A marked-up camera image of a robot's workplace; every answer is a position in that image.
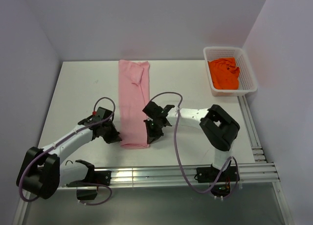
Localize pink t shirt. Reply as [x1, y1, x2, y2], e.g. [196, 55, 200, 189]
[118, 60, 150, 149]

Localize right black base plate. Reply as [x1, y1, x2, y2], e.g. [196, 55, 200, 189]
[194, 165, 240, 199]

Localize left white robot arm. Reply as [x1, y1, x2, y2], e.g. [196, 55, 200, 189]
[16, 107, 121, 202]

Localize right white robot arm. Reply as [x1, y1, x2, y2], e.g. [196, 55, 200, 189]
[143, 101, 240, 181]

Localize aluminium rail frame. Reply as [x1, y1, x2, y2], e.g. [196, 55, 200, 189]
[12, 95, 294, 225]

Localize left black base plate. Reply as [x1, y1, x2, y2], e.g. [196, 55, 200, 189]
[66, 170, 112, 202]

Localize orange t shirt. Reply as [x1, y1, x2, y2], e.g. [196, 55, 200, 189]
[208, 57, 240, 90]

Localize white plastic basket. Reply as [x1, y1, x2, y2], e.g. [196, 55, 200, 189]
[203, 46, 257, 96]

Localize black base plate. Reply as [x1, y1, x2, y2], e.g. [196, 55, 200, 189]
[194, 165, 240, 199]
[66, 170, 112, 202]

